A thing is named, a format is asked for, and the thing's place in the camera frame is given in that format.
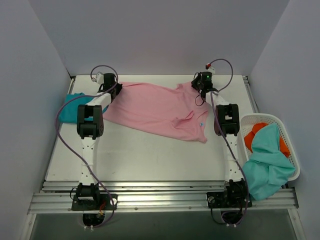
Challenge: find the pink t shirt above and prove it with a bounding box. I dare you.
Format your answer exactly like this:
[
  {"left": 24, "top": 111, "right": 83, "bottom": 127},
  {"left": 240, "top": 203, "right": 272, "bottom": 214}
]
[{"left": 103, "top": 82, "right": 209, "bottom": 143}]

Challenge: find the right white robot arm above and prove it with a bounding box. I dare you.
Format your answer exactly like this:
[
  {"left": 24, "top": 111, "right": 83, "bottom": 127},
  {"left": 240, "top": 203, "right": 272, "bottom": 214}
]
[{"left": 191, "top": 71, "right": 246, "bottom": 184}]

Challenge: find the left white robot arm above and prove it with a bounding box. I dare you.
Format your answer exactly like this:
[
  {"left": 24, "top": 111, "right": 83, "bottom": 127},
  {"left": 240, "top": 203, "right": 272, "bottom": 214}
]
[{"left": 76, "top": 72, "right": 122, "bottom": 186}]

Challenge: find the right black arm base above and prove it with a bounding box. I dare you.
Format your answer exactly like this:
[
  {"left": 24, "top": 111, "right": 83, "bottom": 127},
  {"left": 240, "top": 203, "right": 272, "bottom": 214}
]
[{"left": 206, "top": 178, "right": 253, "bottom": 228}]

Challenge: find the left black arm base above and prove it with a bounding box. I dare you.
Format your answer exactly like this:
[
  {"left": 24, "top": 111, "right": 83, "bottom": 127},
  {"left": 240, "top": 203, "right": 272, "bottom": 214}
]
[{"left": 69, "top": 183, "right": 118, "bottom": 229}]

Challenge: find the folded teal t shirt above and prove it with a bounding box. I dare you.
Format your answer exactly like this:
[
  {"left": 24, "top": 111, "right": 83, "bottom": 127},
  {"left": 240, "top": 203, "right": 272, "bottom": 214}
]
[{"left": 55, "top": 92, "right": 96, "bottom": 124}]

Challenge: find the white plastic laundry basket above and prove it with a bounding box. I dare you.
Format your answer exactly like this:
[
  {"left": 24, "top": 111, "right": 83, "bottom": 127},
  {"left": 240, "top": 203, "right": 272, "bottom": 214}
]
[{"left": 240, "top": 113, "right": 300, "bottom": 182}]

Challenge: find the orange t shirt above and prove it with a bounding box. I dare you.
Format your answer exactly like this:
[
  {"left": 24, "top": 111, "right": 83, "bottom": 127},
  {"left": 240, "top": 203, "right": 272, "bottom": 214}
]
[{"left": 244, "top": 122, "right": 291, "bottom": 158}]

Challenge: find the light turquoise t shirt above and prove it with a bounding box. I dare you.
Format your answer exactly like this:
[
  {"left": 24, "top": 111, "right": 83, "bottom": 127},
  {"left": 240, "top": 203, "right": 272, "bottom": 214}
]
[{"left": 243, "top": 123, "right": 295, "bottom": 201}]

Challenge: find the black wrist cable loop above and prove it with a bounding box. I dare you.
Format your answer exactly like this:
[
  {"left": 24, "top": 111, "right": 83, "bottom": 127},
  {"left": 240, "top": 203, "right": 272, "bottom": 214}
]
[{"left": 194, "top": 72, "right": 207, "bottom": 107}]

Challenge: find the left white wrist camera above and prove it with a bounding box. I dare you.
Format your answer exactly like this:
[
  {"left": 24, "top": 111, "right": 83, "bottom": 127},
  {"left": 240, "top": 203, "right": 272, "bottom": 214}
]
[{"left": 91, "top": 72, "right": 104, "bottom": 85}]

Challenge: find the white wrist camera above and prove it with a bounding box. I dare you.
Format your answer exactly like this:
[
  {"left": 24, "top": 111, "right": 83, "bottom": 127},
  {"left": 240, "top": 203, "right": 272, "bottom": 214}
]
[
  {"left": 91, "top": 72, "right": 104, "bottom": 85},
  {"left": 205, "top": 63, "right": 216, "bottom": 75}
]

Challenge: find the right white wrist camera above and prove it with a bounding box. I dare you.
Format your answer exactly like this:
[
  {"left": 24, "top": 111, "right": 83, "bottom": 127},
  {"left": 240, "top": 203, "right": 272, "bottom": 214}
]
[{"left": 205, "top": 63, "right": 216, "bottom": 75}]

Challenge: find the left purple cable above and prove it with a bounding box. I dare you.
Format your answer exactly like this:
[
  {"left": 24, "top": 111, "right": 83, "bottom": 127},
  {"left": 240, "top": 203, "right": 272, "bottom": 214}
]
[{"left": 54, "top": 64, "right": 119, "bottom": 229}]

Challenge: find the purple cable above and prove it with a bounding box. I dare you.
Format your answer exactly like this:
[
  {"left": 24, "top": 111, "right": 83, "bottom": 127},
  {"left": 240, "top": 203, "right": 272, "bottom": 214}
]
[
  {"left": 54, "top": 64, "right": 119, "bottom": 229},
  {"left": 204, "top": 58, "right": 250, "bottom": 224}
]

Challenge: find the aluminium mounting rail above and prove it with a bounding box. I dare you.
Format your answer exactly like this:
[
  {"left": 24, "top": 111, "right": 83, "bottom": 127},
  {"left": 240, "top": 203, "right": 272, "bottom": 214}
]
[{"left": 27, "top": 180, "right": 300, "bottom": 215}]

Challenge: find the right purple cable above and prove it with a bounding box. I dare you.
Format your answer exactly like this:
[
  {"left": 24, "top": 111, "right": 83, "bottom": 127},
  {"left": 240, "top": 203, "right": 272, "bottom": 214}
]
[{"left": 204, "top": 58, "right": 250, "bottom": 224}]

